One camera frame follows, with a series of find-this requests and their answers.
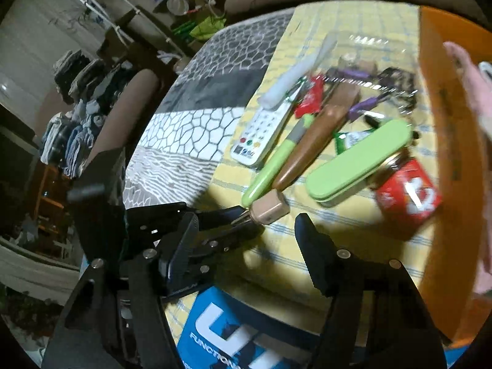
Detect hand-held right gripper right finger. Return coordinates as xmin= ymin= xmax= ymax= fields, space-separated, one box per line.
xmin=294 ymin=212 xmax=448 ymax=369

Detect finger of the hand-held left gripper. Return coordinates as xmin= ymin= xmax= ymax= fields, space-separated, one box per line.
xmin=184 ymin=204 xmax=250 ymax=235
xmin=190 ymin=221 xmax=267 ymax=277

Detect green bag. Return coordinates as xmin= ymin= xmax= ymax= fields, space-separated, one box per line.
xmin=190 ymin=15 xmax=227 ymax=41

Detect tan square-capped bottle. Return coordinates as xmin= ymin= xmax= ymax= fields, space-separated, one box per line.
xmin=232 ymin=189 xmax=291 ymax=227

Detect brown chair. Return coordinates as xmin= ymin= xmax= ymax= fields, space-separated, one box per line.
xmin=82 ymin=68 xmax=160 ymax=185

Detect white remote control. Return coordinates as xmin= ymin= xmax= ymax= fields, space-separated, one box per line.
xmin=230 ymin=85 xmax=304 ymax=170

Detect hanging clothes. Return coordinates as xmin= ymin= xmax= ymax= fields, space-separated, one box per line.
xmin=40 ymin=50 xmax=131 ymax=179

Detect orange cardboard box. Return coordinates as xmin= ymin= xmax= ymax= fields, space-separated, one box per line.
xmin=417 ymin=6 xmax=492 ymax=354

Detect round metal tin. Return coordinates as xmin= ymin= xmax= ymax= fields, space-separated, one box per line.
xmin=167 ymin=0 xmax=191 ymax=17

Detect green-handled tool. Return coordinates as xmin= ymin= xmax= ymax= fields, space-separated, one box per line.
xmin=241 ymin=113 xmax=314 ymax=208

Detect wooden-handled brush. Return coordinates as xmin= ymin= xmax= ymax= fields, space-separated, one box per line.
xmin=271 ymin=85 xmax=362 ymax=193

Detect purple-handled eyelash curler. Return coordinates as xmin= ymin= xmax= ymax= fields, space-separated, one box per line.
xmin=348 ymin=91 xmax=390 ymax=122

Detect pink cloth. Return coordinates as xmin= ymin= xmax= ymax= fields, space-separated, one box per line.
xmin=442 ymin=42 xmax=492 ymax=296

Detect red-labelled glass jar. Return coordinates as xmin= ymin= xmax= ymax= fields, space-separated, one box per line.
xmin=369 ymin=150 xmax=442 ymax=235

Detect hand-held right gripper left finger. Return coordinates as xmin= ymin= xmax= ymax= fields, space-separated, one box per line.
xmin=40 ymin=212 xmax=200 ymax=369

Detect blue cardboard box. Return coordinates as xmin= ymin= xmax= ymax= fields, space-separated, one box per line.
xmin=177 ymin=286 xmax=327 ymax=369

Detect green tin case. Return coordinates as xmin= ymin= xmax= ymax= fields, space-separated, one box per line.
xmin=305 ymin=118 xmax=412 ymax=204

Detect red sauce packet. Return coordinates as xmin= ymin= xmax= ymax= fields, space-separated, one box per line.
xmin=294 ymin=75 xmax=327 ymax=118

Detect yellow plaid tablecloth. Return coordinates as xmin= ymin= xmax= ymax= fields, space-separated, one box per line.
xmin=165 ymin=3 xmax=477 ymax=354

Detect clear plastic tray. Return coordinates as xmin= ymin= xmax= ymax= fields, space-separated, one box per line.
xmin=319 ymin=33 xmax=421 ymax=97

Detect grey patterned blanket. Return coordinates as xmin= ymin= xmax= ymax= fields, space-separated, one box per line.
xmin=123 ymin=11 xmax=295 ymax=216

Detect small corked glass bottle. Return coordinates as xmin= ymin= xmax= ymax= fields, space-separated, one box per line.
xmin=338 ymin=54 xmax=363 ymax=70

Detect white drying rack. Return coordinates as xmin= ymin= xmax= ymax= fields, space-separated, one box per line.
xmin=46 ymin=0 xmax=185 ymax=62

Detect green snack packet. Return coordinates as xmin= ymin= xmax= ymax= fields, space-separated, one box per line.
xmin=334 ymin=129 xmax=370 ymax=155

